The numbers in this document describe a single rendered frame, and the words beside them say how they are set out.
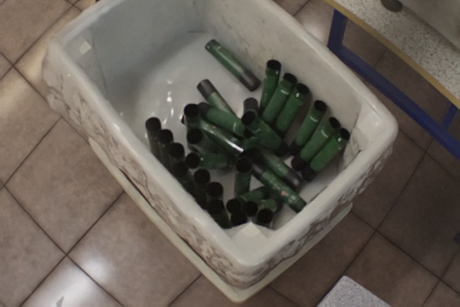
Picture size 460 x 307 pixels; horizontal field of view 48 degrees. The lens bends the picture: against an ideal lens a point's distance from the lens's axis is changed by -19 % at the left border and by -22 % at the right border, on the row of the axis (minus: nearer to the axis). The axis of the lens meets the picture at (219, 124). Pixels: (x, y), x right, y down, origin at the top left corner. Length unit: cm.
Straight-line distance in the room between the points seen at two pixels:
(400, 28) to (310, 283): 84
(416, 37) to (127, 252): 103
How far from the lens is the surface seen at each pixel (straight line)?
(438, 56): 118
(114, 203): 177
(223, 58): 139
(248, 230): 103
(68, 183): 182
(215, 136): 129
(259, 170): 127
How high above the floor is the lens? 165
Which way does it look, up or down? 63 degrees down
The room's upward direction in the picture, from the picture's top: straight up
